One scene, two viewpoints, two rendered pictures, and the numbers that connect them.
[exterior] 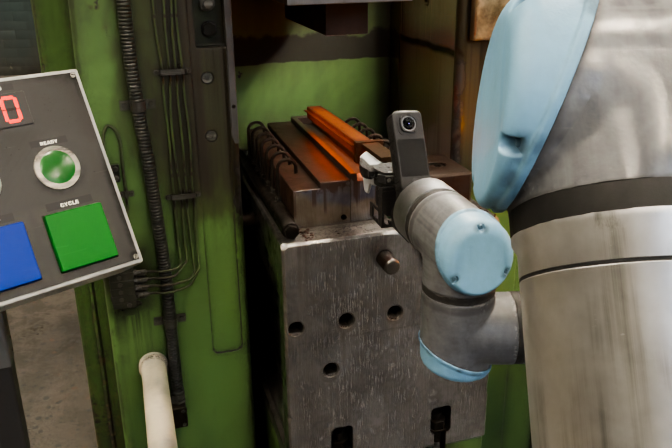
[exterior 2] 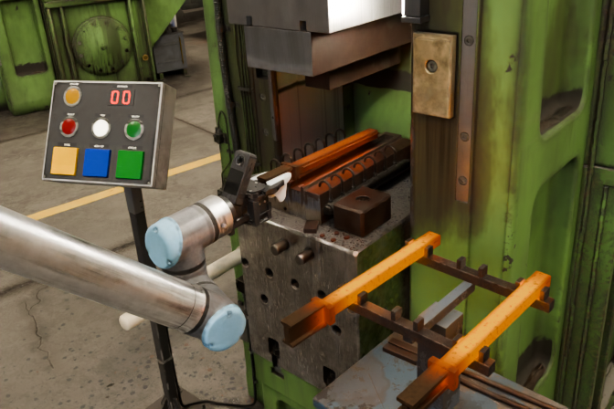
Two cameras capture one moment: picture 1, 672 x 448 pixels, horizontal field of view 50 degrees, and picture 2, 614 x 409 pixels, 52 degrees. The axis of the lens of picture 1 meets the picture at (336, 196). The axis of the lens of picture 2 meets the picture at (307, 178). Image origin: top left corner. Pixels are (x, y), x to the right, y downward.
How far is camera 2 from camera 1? 1.33 m
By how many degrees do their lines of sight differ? 54
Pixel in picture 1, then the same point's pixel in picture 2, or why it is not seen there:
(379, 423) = (292, 351)
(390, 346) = (294, 305)
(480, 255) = (155, 245)
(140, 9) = (231, 50)
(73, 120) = (150, 108)
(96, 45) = (216, 67)
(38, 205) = (120, 144)
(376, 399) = not seen: hidden behind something
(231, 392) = not seen: hidden behind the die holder
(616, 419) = not seen: outside the picture
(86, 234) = (130, 164)
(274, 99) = (390, 115)
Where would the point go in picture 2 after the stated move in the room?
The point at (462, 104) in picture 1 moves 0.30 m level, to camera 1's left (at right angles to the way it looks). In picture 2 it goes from (413, 160) to (336, 128)
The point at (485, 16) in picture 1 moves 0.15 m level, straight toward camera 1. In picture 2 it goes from (419, 94) to (354, 106)
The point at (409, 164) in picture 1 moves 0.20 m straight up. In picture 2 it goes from (229, 184) to (219, 94)
